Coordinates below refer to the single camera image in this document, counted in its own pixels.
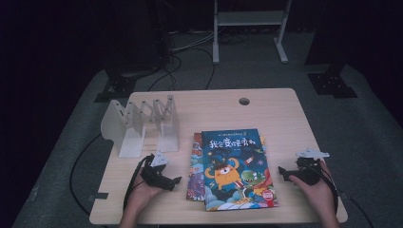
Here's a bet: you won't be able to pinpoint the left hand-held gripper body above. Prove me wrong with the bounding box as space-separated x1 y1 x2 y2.
141 151 175 190

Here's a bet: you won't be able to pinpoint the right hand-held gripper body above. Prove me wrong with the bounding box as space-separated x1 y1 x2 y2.
288 147 331 186

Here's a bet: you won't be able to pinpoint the colourful animals picture book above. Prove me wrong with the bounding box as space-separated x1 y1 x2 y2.
185 131 207 202

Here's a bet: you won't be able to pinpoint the white expandable bookend rack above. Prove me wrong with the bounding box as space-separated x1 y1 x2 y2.
100 94 181 159

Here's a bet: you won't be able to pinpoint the blue monster picture book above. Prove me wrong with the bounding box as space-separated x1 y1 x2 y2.
201 127 279 213

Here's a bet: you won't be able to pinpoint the person's left hand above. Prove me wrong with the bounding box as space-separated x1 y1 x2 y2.
125 176 166 217

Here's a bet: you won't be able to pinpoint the person's right hand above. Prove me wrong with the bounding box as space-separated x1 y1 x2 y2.
288 160 338 220

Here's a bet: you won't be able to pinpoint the black stand with perforated base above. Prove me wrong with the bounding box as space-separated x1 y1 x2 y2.
304 0 359 100

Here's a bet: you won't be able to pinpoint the black stand with wide base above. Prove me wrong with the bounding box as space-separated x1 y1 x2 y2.
93 61 160 104

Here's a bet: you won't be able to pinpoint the white metal stand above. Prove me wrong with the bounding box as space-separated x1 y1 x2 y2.
212 0 293 66

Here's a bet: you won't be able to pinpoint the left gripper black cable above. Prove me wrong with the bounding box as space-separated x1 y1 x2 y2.
123 154 155 211

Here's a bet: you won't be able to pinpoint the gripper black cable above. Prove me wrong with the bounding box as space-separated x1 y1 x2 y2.
123 154 155 211
312 161 340 217

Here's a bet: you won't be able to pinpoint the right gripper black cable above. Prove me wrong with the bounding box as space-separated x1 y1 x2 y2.
312 161 340 217

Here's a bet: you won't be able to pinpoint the long black floor cable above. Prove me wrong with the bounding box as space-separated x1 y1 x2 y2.
69 132 103 217

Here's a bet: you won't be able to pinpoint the white floor cables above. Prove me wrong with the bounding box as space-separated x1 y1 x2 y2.
169 29 217 53

